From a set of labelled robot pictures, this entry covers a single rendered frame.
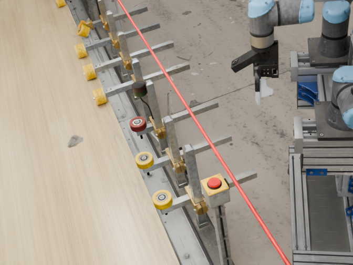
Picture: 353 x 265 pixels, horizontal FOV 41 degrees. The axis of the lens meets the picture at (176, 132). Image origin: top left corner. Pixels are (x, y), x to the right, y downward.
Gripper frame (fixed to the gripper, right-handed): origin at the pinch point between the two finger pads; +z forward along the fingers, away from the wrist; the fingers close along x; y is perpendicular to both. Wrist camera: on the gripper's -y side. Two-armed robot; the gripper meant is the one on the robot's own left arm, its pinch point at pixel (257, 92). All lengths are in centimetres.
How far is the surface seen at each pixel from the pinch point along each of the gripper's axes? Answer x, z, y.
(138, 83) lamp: 31, 18, -54
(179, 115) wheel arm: 41, 46, -40
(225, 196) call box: -35.7, 13.1, -9.8
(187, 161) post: -13.0, 21.1, -26.0
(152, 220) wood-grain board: -25, 42, -41
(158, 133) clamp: 29, 45, -49
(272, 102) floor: 154, 132, 3
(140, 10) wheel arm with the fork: 134, 37, -78
